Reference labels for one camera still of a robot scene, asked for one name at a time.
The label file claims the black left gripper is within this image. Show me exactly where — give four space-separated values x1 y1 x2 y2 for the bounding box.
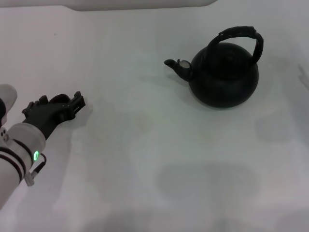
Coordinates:
22 91 87 141

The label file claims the small dark teacup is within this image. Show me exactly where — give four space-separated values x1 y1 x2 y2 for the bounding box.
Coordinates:
51 93 72 104

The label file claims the black round teapot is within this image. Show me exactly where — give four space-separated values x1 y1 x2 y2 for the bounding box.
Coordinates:
164 26 264 109

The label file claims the left wrist camera housing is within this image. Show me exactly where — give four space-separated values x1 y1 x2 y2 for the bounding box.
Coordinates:
0 84 18 128

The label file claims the left arm cable with plug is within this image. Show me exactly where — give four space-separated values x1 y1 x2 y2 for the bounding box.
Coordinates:
25 153 48 187

